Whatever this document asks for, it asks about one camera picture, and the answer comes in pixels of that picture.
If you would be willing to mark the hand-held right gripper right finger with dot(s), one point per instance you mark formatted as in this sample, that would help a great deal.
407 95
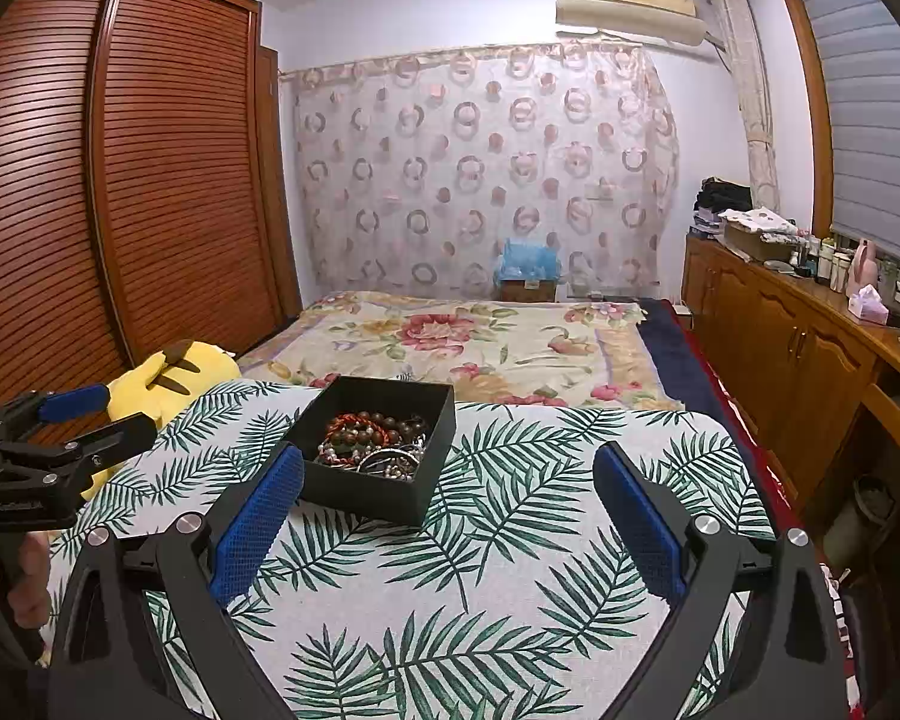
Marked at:
641 525

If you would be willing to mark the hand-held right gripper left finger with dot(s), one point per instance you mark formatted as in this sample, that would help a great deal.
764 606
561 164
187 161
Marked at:
259 532

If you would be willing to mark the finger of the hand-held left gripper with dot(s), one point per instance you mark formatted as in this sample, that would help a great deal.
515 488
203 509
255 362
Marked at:
71 401
112 441

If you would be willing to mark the black jewelry box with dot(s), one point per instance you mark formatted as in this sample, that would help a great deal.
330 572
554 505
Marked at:
375 499

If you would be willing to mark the silver bangle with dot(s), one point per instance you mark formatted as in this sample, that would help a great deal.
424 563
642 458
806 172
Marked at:
390 455

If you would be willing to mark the person's left hand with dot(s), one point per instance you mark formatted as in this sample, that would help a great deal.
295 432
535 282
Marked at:
28 577

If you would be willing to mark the yellow plush toy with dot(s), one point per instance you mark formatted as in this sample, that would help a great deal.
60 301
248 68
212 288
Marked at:
150 390

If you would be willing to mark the dark blue blanket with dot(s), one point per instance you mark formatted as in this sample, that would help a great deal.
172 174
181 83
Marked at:
675 360

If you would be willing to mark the green leaf print cloth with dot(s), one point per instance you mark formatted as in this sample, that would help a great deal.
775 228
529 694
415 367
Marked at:
457 615

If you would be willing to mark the wooden slatted wardrobe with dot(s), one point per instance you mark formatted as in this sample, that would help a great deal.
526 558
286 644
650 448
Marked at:
157 202

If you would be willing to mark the wooden cabinet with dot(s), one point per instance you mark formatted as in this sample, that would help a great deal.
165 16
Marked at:
780 345

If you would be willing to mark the grey basin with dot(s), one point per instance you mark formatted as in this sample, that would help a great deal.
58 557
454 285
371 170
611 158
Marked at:
874 499

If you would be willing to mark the floral blanket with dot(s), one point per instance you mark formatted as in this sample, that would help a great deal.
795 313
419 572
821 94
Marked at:
457 345

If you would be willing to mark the small wooden stand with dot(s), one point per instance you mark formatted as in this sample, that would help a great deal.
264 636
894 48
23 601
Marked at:
529 291

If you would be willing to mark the blue plastic bag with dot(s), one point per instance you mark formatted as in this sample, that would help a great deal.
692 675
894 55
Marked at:
529 259

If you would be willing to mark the cardboard box with cloth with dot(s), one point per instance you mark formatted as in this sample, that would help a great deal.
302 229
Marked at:
757 236

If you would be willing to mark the pink tissue box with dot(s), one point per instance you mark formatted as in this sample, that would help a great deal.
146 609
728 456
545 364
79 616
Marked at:
868 306

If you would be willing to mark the row of cosmetic bottles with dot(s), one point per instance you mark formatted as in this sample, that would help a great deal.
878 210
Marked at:
825 262

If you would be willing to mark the stack of folded clothes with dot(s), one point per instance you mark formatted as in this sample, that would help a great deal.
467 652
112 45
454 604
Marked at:
720 199

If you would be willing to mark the pink jug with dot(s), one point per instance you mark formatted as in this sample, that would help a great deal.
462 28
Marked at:
862 266

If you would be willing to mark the beige side curtain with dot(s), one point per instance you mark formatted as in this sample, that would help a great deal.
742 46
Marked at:
750 105

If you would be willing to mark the beige air conditioner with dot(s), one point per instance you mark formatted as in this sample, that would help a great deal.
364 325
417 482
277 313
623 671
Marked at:
630 0

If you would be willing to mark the wooden window frame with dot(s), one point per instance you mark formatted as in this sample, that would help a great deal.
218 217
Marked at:
814 165

